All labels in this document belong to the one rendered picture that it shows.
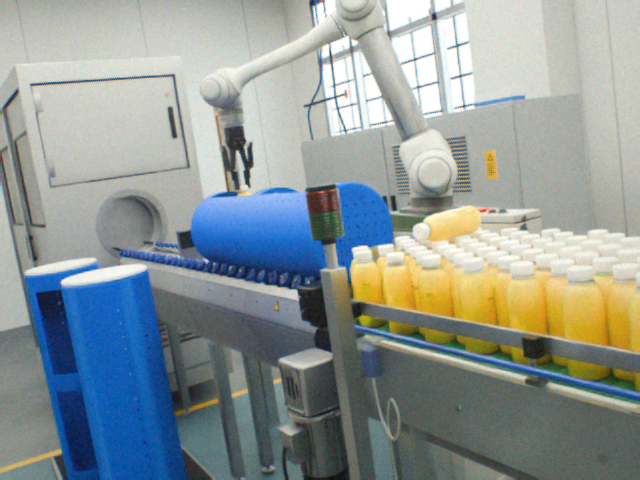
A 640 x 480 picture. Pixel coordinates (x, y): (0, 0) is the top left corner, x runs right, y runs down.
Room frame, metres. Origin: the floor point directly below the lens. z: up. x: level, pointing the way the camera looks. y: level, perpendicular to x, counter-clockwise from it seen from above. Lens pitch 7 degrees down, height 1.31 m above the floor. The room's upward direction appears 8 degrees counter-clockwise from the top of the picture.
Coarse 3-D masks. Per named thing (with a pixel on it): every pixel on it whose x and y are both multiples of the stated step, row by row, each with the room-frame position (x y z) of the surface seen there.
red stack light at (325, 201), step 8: (320, 192) 1.19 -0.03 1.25; (328, 192) 1.19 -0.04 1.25; (336, 192) 1.21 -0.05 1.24; (312, 200) 1.20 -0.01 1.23; (320, 200) 1.19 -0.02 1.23; (328, 200) 1.19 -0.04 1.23; (336, 200) 1.20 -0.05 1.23; (312, 208) 1.20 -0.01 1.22; (320, 208) 1.19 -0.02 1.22; (328, 208) 1.19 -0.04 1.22; (336, 208) 1.20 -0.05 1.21
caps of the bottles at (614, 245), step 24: (504, 240) 1.40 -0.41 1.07; (528, 240) 1.37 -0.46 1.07; (576, 240) 1.27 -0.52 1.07; (600, 240) 1.21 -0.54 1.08; (624, 240) 1.18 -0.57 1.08; (432, 264) 1.29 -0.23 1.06; (456, 264) 1.27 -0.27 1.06; (480, 264) 1.19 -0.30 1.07; (504, 264) 1.16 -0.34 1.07; (528, 264) 1.09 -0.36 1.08; (552, 264) 1.07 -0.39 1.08; (576, 264) 1.11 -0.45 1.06; (600, 264) 1.03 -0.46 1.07; (624, 264) 0.99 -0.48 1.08
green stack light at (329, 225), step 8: (312, 216) 1.20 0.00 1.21; (320, 216) 1.19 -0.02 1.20; (328, 216) 1.19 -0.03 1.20; (336, 216) 1.20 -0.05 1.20; (312, 224) 1.20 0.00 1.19; (320, 224) 1.19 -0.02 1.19; (328, 224) 1.19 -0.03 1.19; (336, 224) 1.20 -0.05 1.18; (312, 232) 1.21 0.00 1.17; (320, 232) 1.19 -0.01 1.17; (328, 232) 1.19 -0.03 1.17; (336, 232) 1.19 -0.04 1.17; (344, 232) 1.22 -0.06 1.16
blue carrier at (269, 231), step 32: (224, 192) 2.47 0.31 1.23; (256, 192) 2.15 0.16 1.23; (288, 192) 2.15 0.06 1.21; (352, 192) 1.79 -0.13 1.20; (192, 224) 2.44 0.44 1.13; (224, 224) 2.19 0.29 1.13; (256, 224) 1.98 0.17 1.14; (288, 224) 1.81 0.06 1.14; (352, 224) 1.78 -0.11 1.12; (384, 224) 1.84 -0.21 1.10; (224, 256) 2.26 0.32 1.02; (256, 256) 2.02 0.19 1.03; (288, 256) 1.83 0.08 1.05; (320, 256) 1.72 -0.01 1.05
